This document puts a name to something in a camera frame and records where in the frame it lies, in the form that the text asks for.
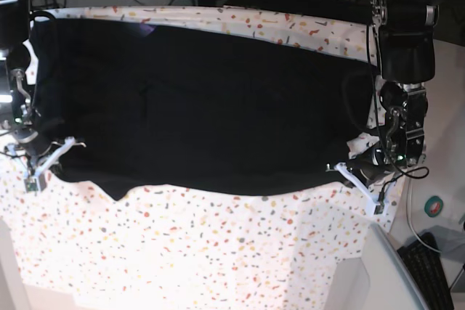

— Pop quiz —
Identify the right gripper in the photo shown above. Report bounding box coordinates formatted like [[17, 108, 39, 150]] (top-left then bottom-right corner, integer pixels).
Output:
[[16, 127, 52, 165]]

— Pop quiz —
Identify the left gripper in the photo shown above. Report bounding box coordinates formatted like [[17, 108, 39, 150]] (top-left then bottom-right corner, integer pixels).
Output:
[[350, 146, 394, 187]]

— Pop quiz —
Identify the black t-shirt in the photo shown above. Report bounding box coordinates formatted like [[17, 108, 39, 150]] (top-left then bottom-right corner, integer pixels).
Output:
[[30, 20, 372, 200]]

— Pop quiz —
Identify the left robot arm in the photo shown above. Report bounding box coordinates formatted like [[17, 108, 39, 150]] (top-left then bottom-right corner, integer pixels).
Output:
[[348, 0, 439, 185]]

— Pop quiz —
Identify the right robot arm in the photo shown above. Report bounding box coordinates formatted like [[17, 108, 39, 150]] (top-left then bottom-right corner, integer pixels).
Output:
[[1, 0, 55, 161]]

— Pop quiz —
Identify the green tape roll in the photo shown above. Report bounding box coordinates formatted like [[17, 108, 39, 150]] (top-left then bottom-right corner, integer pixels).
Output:
[[424, 196, 444, 218]]

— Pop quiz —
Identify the black keyboard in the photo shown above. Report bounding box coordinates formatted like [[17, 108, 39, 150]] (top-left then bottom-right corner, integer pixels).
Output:
[[397, 241, 454, 310]]

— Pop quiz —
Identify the grey plastic bin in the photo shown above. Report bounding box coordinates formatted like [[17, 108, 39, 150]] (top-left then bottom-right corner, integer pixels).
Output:
[[325, 224, 429, 310]]

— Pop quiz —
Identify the terrazzo pattern tablecloth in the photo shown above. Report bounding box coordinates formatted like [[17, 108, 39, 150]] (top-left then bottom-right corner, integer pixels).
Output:
[[1, 7, 405, 309]]

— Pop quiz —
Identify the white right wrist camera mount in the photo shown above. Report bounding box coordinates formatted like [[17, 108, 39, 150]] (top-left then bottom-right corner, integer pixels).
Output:
[[2, 136, 86, 193]]

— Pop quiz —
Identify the white usb cable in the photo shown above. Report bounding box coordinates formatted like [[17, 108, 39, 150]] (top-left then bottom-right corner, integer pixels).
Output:
[[405, 175, 442, 253]]

